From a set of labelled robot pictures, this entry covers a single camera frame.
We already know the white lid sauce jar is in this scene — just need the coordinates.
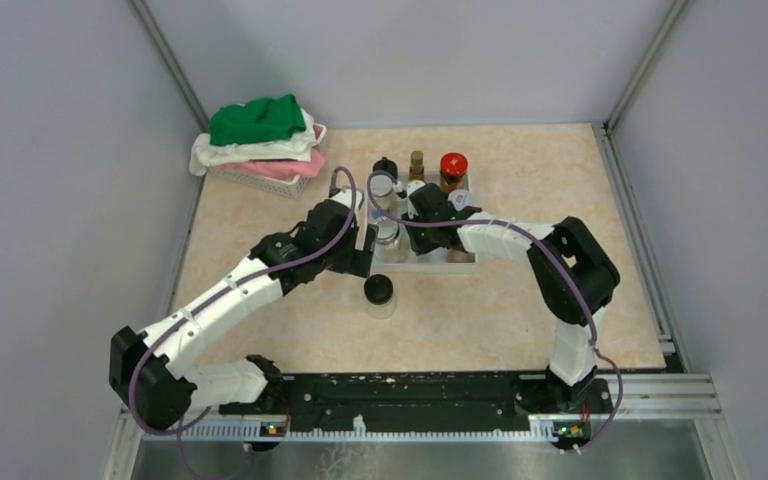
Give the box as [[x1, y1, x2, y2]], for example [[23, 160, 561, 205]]
[[448, 189, 473, 211]]

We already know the gold cap yellow bottle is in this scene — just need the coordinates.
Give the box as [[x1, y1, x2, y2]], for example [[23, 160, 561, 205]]
[[409, 150, 425, 181]]

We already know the red lid sauce jar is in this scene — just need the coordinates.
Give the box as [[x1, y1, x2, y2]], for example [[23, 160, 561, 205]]
[[439, 152, 469, 194]]

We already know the silver perforated lid shaker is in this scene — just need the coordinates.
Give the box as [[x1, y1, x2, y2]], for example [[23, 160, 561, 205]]
[[369, 175, 397, 219]]

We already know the white divided plastic tray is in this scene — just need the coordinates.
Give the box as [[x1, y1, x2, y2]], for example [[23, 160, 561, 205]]
[[366, 174, 478, 274]]

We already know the clear lid glass jar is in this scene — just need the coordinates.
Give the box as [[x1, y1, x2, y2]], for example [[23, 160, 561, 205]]
[[374, 217, 409, 264]]

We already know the pink lid spice jar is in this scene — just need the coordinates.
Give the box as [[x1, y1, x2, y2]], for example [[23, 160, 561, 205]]
[[446, 249, 475, 264]]

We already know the black cap sesame jar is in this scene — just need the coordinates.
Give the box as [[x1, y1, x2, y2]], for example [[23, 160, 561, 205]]
[[372, 157, 399, 180]]

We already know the black cap glass jar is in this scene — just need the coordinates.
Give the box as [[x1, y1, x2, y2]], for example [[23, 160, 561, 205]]
[[363, 274, 396, 320]]

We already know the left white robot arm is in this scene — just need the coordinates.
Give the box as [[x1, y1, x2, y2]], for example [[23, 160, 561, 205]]
[[108, 188, 374, 435]]

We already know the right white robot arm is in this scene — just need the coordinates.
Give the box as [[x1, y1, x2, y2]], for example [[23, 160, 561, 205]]
[[402, 184, 621, 412]]

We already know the white plastic basket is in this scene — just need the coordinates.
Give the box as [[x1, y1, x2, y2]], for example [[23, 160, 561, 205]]
[[207, 123, 327, 199]]

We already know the pink cloth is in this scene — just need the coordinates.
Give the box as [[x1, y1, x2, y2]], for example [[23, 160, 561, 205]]
[[228, 148, 326, 180]]

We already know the green cloth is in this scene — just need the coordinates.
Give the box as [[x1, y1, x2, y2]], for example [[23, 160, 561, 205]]
[[209, 94, 307, 146]]

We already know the white cloth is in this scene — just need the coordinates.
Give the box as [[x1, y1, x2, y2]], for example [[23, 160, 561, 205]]
[[188, 123, 320, 176]]

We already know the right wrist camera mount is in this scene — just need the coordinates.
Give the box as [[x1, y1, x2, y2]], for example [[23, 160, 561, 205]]
[[405, 179, 426, 219]]

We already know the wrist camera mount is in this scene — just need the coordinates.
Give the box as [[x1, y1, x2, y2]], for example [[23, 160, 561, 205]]
[[405, 179, 426, 219], [328, 187, 366, 216]]

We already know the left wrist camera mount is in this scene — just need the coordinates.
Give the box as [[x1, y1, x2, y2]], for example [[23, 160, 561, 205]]
[[328, 187, 366, 216]]

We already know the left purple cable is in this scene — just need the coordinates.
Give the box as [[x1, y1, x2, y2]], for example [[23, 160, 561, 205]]
[[126, 165, 359, 480]]

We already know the purple cable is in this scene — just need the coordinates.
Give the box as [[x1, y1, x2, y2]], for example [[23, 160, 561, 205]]
[[126, 165, 359, 480], [366, 170, 624, 455]]

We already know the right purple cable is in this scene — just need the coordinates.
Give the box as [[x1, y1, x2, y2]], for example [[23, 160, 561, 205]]
[[366, 170, 624, 455]]

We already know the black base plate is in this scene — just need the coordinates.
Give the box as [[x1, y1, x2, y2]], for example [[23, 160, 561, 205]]
[[219, 369, 614, 435]]

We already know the white cable duct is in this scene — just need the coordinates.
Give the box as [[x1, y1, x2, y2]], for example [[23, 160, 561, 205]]
[[142, 415, 561, 444]]

